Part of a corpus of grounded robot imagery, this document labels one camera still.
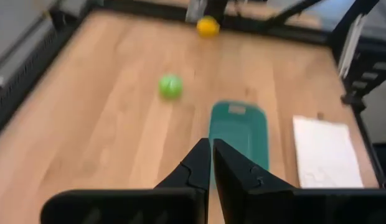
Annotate teal plastic bin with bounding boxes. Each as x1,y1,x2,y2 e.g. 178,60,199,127
207,100,270,187

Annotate green toy cabbage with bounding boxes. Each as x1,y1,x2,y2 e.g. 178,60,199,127
158,73,184,101

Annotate black cabinet with white labels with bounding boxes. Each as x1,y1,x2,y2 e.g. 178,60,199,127
344,54,386,105

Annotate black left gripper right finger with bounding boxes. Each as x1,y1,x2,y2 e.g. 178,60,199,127
213,138,386,224

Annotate white folded towel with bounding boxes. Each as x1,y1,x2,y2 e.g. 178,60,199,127
292,114,365,189

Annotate silver arm base bracket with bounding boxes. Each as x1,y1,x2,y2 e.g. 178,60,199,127
185,0,207,23

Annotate silver extrusion bar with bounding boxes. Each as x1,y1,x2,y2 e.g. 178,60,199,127
337,14,367,79

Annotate black aluminium table frame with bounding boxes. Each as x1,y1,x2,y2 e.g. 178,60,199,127
0,0,386,190

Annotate yellow toy lemon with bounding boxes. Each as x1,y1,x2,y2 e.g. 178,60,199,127
196,15,221,39

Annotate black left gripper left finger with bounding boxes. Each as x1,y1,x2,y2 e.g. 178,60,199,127
40,138,212,224

